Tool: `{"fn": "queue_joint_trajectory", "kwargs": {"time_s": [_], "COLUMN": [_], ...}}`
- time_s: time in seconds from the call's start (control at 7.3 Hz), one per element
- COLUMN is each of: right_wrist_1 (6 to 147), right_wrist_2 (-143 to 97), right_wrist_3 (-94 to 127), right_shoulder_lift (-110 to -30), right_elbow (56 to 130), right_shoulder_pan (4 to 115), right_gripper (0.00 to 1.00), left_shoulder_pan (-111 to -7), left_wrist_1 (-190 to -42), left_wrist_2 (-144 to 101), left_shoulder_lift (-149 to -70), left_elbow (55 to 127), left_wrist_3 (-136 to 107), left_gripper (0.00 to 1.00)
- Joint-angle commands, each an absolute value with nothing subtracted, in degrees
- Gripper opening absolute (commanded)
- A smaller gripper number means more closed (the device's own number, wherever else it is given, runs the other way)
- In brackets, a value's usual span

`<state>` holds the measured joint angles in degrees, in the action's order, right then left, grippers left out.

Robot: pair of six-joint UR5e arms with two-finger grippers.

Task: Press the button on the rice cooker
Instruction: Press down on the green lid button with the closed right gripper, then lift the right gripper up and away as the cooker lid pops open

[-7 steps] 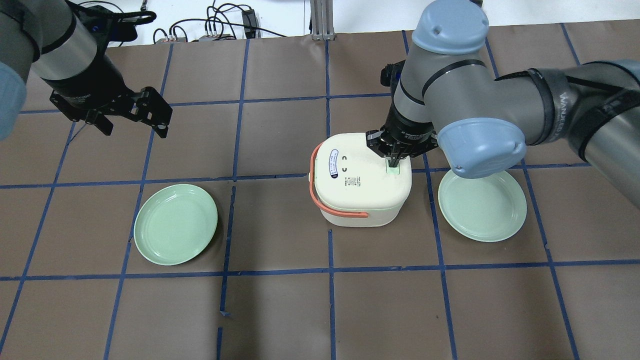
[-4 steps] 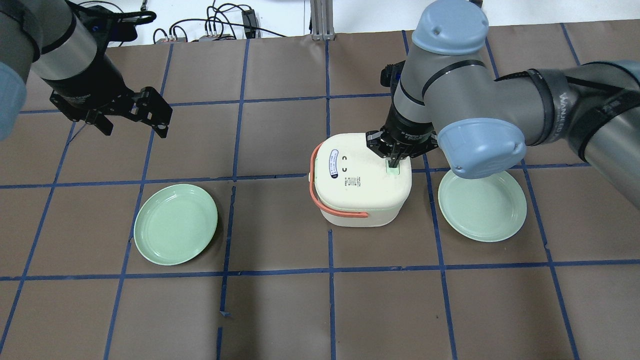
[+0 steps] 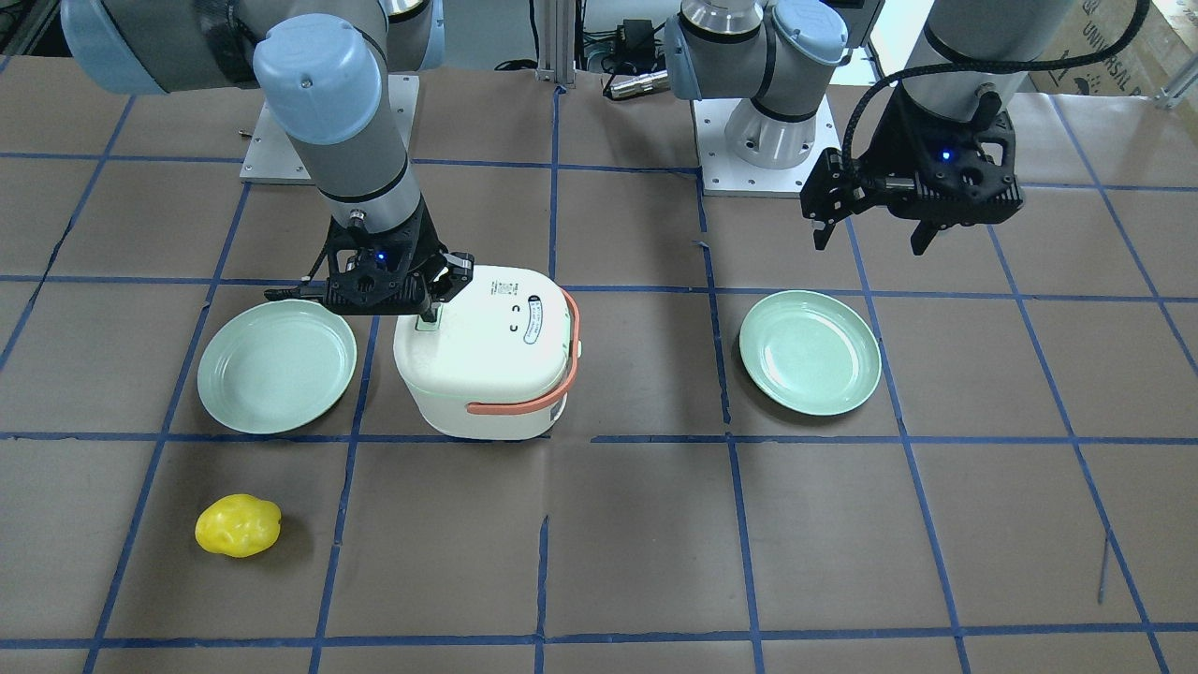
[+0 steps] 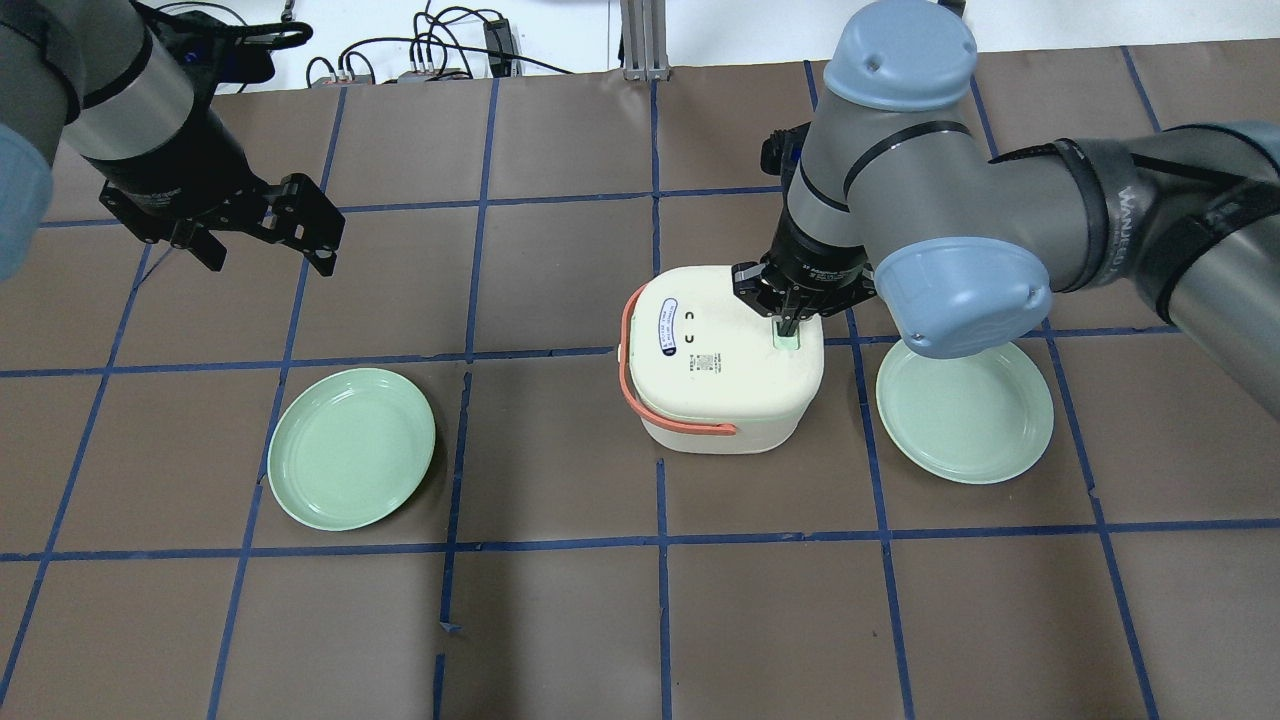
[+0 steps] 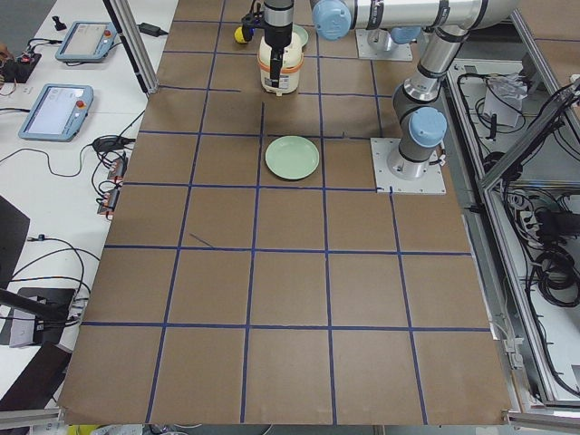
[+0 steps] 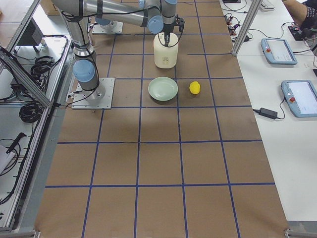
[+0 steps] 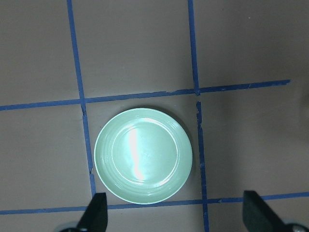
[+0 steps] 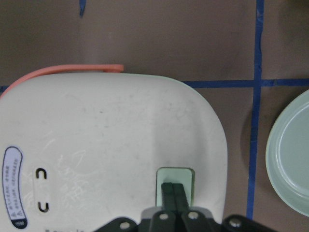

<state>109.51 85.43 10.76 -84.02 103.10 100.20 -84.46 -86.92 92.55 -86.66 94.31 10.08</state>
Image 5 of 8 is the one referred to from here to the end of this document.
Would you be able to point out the lower teach pendant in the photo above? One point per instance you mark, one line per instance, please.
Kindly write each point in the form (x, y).
(58, 112)

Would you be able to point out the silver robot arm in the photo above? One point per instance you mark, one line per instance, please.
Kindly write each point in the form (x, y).
(450, 21)

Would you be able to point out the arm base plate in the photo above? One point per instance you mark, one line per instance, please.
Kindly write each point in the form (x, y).
(384, 45)
(394, 174)

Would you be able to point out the upper teach pendant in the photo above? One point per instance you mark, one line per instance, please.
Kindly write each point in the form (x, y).
(86, 42)

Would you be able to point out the teach pendant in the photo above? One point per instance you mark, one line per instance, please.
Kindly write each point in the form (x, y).
(58, 112)
(86, 42)

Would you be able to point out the white rice cooker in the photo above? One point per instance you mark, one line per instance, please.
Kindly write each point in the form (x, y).
(293, 59)

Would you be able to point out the left green plate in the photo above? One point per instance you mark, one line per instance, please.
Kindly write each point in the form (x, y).
(292, 157)

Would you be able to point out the yellow bell pepper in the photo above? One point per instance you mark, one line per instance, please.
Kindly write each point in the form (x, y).
(241, 35)

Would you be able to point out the black camera stand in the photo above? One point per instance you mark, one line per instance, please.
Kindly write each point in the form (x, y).
(36, 314)

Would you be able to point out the green plate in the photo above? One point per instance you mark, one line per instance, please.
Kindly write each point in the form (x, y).
(302, 34)
(292, 157)

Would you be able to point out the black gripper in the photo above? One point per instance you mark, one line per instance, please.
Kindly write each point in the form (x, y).
(277, 33)

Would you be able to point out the usb hub with cables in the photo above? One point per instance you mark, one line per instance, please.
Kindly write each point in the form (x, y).
(109, 189)

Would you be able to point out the black power adapter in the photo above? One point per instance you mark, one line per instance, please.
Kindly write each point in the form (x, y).
(151, 30)

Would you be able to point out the aluminium frame post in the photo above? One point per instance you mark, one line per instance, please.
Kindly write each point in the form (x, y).
(124, 22)

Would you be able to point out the right green plate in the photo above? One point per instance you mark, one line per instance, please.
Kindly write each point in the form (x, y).
(302, 34)

